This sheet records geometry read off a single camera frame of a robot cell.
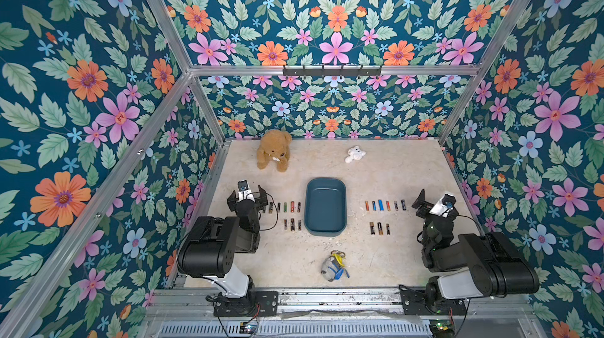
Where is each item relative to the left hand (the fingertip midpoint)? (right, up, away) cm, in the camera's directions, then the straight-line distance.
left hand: (248, 187), depth 91 cm
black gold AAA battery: (+20, -9, +5) cm, 22 cm away
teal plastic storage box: (+31, -9, +5) cm, 33 cm away
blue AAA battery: (+51, -9, +5) cm, 52 cm away
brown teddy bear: (+10, +16, +3) cm, 19 cm away
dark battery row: (+63, -8, +5) cm, 64 cm away
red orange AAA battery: (+48, -8, +5) cm, 49 cm away
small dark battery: (+55, -16, -1) cm, 57 cm away
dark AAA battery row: (+60, -8, +5) cm, 61 cm away
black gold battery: (+8, -10, +5) cm, 13 cm away
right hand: (+72, -2, -6) cm, 72 cm away
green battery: (+14, -9, +5) cm, 17 cm away
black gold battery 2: (+15, -15, 0) cm, 22 cm away
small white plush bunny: (+46, +14, +20) cm, 52 cm away
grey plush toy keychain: (+33, -25, -14) cm, 44 cm away
